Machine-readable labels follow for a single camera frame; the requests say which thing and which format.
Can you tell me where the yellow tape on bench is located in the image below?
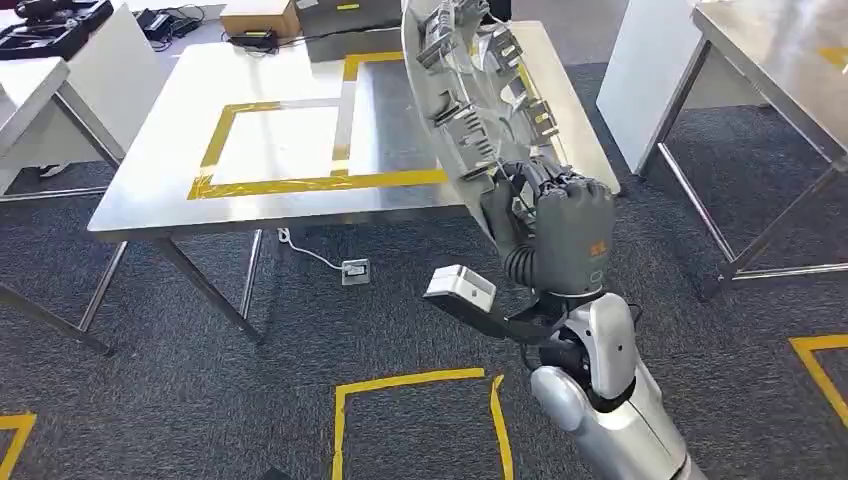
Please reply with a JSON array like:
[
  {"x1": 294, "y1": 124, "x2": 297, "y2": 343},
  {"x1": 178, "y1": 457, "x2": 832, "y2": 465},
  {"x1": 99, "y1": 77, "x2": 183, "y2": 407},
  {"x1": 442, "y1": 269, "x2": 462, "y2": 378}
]
[{"x1": 187, "y1": 51, "x2": 452, "y2": 201}]

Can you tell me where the steel bench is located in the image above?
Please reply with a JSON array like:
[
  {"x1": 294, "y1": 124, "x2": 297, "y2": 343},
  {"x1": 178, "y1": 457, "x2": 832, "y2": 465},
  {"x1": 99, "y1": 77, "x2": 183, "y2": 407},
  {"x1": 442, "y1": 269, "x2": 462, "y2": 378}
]
[{"x1": 87, "y1": 19, "x2": 622, "y2": 346}]

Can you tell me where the black device with cables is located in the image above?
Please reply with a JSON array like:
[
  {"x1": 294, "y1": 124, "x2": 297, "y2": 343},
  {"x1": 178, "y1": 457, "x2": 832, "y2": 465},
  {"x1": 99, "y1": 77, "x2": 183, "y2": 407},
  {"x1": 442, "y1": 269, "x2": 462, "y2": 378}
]
[{"x1": 135, "y1": 5, "x2": 203, "y2": 42}]

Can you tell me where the grey box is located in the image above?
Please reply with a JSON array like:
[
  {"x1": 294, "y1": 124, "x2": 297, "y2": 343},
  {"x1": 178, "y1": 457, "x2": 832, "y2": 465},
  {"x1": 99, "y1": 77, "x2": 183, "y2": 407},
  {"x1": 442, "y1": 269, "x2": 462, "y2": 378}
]
[{"x1": 296, "y1": 0, "x2": 405, "y2": 64}]

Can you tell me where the grey floor socket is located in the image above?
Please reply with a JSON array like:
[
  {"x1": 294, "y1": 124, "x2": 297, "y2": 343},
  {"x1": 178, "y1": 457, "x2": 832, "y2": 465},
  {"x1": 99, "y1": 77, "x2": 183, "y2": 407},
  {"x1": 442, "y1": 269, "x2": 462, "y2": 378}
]
[{"x1": 341, "y1": 258, "x2": 372, "y2": 287}]

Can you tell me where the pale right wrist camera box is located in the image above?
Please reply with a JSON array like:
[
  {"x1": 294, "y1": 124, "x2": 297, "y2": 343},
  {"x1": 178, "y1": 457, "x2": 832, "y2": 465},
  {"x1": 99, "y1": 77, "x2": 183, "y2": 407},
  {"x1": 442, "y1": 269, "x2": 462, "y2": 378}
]
[{"x1": 423, "y1": 264, "x2": 498, "y2": 316}]

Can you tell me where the black tray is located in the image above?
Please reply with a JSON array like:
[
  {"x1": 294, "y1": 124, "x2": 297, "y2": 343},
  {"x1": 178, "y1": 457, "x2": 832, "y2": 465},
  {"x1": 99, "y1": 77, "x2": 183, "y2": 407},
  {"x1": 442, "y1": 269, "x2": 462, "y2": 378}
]
[{"x1": 0, "y1": 0, "x2": 115, "y2": 62}]

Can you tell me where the brown cardboard box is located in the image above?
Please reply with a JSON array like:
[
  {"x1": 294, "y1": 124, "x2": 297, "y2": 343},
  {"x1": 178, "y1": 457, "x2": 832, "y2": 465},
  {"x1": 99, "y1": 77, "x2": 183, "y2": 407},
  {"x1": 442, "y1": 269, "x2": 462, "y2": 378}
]
[{"x1": 219, "y1": 0, "x2": 303, "y2": 39}]

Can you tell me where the steel table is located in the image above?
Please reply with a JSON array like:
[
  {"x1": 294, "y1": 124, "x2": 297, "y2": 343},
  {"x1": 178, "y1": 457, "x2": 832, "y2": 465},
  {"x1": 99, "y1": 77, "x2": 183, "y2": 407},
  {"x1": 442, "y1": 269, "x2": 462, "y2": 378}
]
[{"x1": 639, "y1": 0, "x2": 848, "y2": 299}]

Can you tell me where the white socket cable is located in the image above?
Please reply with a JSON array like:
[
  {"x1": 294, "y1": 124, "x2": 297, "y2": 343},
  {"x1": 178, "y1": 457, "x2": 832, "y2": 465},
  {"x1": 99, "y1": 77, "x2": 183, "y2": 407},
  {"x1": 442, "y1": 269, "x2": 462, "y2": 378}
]
[{"x1": 278, "y1": 228, "x2": 346, "y2": 272}]

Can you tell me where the white table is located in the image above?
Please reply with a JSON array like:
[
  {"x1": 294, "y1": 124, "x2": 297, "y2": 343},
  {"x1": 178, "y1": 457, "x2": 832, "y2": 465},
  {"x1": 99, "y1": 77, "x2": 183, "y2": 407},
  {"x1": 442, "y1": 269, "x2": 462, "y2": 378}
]
[{"x1": 0, "y1": 3, "x2": 167, "y2": 200}]

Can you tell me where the silver wheel hubcap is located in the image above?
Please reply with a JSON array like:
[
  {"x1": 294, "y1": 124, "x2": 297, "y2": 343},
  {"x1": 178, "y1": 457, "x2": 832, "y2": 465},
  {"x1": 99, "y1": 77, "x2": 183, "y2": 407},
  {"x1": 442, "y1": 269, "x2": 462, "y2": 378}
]
[{"x1": 400, "y1": 0, "x2": 574, "y2": 246}]

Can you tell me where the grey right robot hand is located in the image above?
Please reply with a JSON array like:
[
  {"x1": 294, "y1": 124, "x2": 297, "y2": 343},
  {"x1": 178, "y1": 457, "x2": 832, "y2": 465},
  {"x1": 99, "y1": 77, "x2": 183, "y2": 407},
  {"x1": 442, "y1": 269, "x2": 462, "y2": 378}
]
[{"x1": 480, "y1": 160, "x2": 617, "y2": 299}]

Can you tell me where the black flat device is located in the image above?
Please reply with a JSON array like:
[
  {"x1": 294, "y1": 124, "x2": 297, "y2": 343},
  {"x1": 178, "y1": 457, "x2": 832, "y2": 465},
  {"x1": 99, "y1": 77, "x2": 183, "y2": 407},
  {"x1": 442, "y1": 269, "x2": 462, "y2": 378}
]
[{"x1": 228, "y1": 29, "x2": 280, "y2": 52}]

